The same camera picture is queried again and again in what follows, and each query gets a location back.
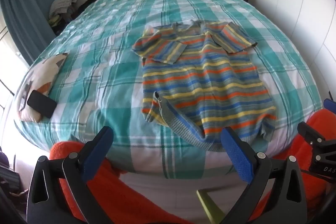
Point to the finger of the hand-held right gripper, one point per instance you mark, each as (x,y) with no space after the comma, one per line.
(324,153)
(330,104)

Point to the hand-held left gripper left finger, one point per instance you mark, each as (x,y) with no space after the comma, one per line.
(97,153)

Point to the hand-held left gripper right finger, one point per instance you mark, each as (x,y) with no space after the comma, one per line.
(237,155)

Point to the striped knit sweater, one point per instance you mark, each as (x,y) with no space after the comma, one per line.
(204,82)

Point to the pile of clothes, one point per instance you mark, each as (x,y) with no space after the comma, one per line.
(63,3)

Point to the green plastic object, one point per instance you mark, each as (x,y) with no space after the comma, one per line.
(210,208)

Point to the teal checked bedspread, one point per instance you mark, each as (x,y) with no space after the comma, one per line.
(105,82)

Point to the black phone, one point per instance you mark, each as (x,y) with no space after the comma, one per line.
(42,103)

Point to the dark bag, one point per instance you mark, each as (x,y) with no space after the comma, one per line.
(9,176)

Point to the printed cushion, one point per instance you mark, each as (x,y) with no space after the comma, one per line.
(39,74)

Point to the teal curtain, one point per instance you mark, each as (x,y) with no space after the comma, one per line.
(26,3)

